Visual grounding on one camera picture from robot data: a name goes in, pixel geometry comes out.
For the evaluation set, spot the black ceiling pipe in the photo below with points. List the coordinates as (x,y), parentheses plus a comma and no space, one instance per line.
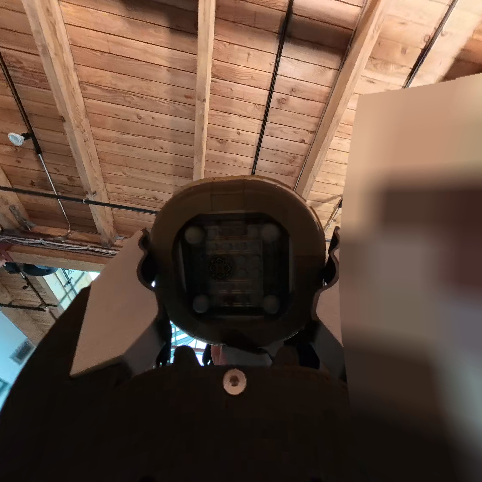
(75,199)

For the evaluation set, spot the round tan brick-built model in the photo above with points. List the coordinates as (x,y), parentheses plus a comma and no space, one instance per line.
(241,195)

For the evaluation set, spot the window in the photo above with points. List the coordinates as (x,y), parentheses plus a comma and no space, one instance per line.
(73,286)

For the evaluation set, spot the black ceiling track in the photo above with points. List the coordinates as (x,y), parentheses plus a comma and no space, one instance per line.
(429,41)
(271,90)

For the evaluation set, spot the grey metal conduit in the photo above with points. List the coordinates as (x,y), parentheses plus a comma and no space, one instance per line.
(52,188)

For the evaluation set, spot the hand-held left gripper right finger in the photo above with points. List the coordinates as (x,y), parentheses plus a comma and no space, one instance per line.
(331,312)

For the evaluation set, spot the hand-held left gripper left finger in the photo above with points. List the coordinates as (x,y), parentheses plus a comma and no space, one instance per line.
(113,308)

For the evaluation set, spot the white wall vent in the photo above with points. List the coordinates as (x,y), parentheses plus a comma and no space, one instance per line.
(22,352)

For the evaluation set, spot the short black pipe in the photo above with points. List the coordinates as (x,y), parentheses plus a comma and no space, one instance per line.
(22,306)

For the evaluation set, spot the white ceiling spotlight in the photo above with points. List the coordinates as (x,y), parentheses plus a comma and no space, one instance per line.
(17,138)

